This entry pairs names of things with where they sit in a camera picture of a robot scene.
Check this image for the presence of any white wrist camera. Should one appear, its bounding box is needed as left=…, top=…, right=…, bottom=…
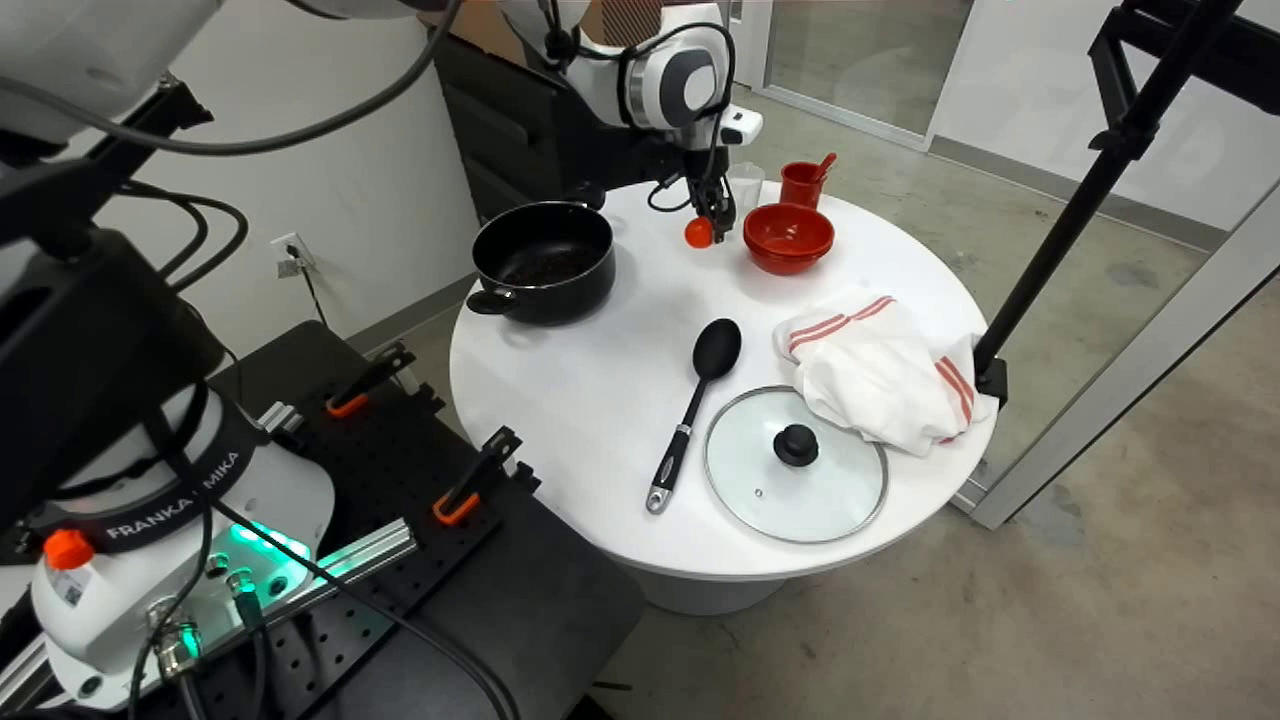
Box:
left=716, top=108, right=768, bottom=150

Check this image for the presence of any red cup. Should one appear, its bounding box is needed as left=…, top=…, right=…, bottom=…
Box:
left=777, top=160, right=830, bottom=213

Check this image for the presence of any black serving spoon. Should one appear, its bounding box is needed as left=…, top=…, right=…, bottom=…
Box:
left=646, top=314, right=746, bottom=521

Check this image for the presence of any black clamp with orange handle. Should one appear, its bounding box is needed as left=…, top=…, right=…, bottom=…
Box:
left=430, top=423, right=527, bottom=531
left=321, top=339, right=421, bottom=423

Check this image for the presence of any black two-handled pot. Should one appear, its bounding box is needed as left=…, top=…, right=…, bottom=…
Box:
left=466, top=195, right=621, bottom=331

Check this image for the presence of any glass lid with black knob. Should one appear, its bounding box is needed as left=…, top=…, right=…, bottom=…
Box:
left=700, top=378, right=893, bottom=546

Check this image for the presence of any white wall outlet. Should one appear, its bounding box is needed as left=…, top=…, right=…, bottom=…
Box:
left=269, top=226, right=311, bottom=285

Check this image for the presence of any black perforated mounting table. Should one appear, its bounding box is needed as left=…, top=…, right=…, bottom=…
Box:
left=0, top=314, right=651, bottom=720

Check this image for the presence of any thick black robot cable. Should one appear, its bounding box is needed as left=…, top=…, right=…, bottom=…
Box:
left=0, top=0, right=472, bottom=160

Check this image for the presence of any red bowl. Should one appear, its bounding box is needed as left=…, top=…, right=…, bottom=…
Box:
left=742, top=199, right=842, bottom=281

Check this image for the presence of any clear glass cup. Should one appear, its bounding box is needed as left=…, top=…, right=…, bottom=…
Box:
left=728, top=160, right=772, bottom=216

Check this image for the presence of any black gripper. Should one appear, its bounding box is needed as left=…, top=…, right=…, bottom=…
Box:
left=677, top=141, right=746, bottom=247

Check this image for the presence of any thin black camera cable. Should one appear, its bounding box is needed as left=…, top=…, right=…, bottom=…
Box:
left=646, top=169, right=700, bottom=220

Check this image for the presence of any white towel with red stripes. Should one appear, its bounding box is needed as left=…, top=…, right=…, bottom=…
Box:
left=772, top=292, right=1000, bottom=461

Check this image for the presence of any black camera tripod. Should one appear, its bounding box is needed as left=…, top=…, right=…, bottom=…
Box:
left=971, top=0, right=1280, bottom=402

